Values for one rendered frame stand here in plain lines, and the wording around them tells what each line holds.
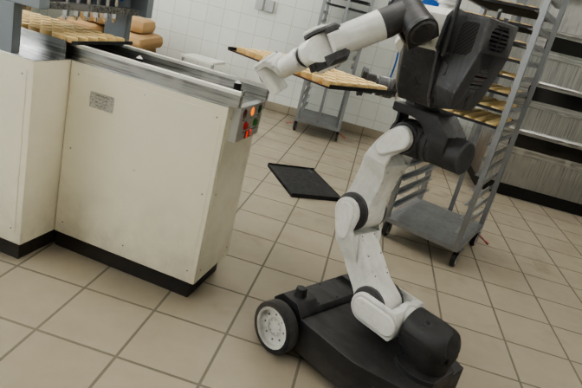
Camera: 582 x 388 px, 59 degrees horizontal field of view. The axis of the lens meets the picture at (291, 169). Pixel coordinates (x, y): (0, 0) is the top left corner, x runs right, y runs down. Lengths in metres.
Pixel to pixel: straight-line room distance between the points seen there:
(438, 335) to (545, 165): 3.64
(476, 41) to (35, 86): 1.53
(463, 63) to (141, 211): 1.34
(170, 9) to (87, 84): 4.36
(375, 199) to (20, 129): 1.35
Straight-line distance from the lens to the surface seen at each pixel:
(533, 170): 5.31
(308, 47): 1.57
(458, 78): 1.66
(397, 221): 3.25
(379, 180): 1.86
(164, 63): 2.36
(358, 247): 1.96
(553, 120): 5.25
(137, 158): 2.13
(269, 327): 2.06
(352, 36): 1.54
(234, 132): 1.97
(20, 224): 2.33
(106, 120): 2.18
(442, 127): 1.71
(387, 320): 1.89
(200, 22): 6.37
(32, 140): 2.21
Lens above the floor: 1.24
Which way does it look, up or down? 17 degrees down
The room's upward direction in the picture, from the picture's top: 14 degrees clockwise
